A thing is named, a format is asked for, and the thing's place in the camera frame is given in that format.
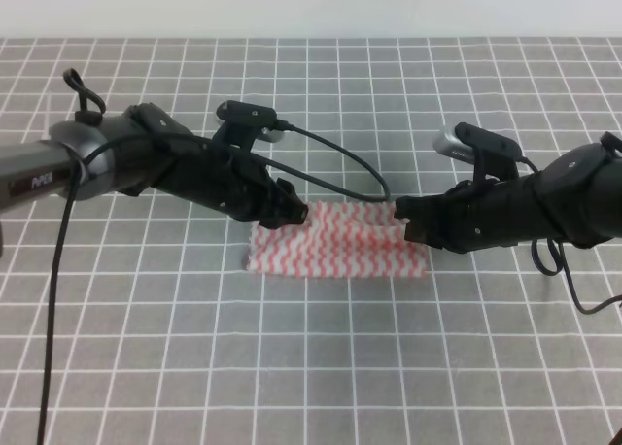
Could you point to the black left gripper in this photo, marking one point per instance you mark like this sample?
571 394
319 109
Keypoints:
231 182

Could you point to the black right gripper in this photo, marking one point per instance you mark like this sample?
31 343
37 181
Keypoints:
475 216

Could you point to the pink white wavy striped towel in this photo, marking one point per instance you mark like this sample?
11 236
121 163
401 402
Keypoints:
338 240

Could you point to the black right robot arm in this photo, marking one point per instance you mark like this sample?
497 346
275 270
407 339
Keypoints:
576 199

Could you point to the grey checked tablecloth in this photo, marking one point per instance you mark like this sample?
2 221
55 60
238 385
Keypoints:
162 337

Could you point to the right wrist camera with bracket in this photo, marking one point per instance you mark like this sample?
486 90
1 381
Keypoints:
489 153

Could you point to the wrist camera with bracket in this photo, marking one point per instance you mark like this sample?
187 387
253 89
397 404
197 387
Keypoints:
243 123
489 153

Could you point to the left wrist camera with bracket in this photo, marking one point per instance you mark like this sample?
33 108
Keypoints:
243 123

